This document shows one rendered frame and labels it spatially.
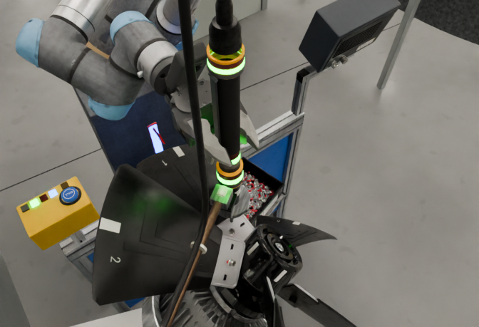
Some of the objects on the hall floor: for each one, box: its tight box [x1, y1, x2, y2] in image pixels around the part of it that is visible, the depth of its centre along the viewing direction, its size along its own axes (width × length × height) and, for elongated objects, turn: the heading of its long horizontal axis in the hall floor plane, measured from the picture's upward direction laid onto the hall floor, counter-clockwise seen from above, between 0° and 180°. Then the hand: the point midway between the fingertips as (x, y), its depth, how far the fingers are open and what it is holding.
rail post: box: [273, 127, 302, 219], centre depth 188 cm, size 4×4×78 cm
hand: (239, 147), depth 59 cm, fingers closed on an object, 4 cm apart
